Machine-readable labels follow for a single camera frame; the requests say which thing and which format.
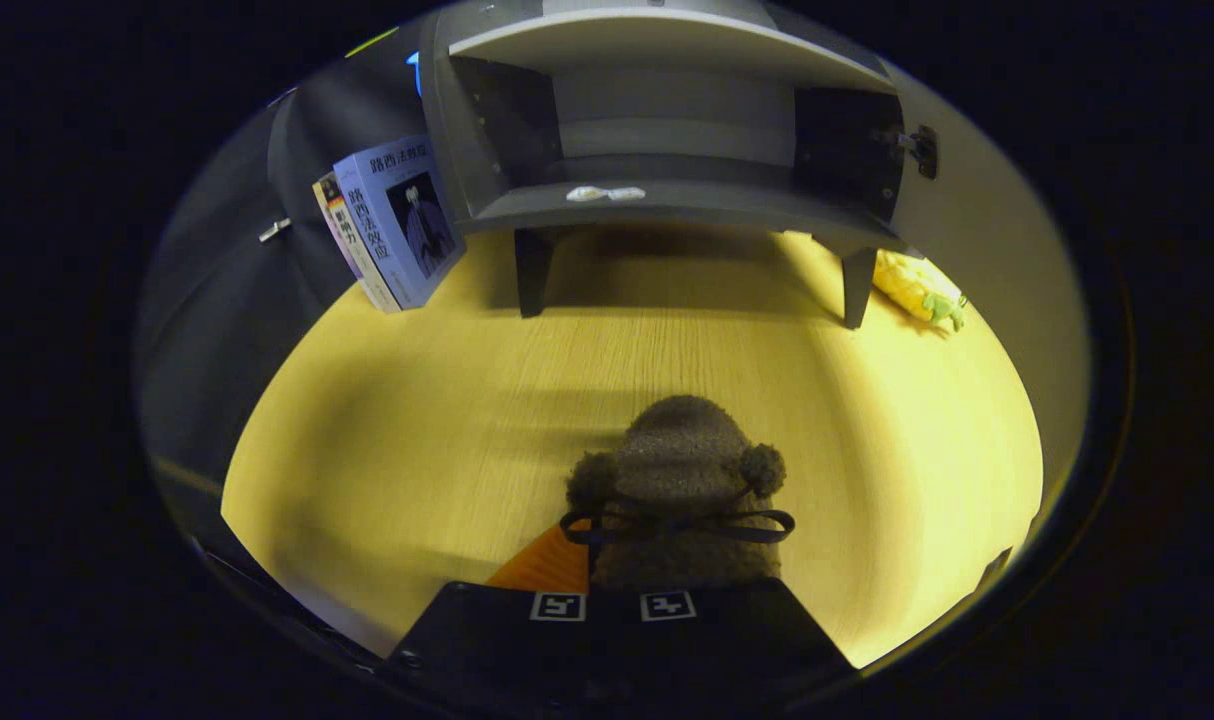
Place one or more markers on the brown fuzzy shoe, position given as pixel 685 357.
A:
pixel 682 450

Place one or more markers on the dark grey shoe cabinet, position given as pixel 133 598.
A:
pixel 667 205

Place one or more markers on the black backdrop cloth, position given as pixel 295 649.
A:
pixel 227 300

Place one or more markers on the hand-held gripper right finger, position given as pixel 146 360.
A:
pixel 727 640

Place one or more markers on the blue cover book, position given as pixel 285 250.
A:
pixel 397 230

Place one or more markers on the silver metal clip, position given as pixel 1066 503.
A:
pixel 274 230

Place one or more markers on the yellow plush toy green leaves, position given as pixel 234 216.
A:
pixel 912 285

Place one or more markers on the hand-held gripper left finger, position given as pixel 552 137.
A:
pixel 507 640

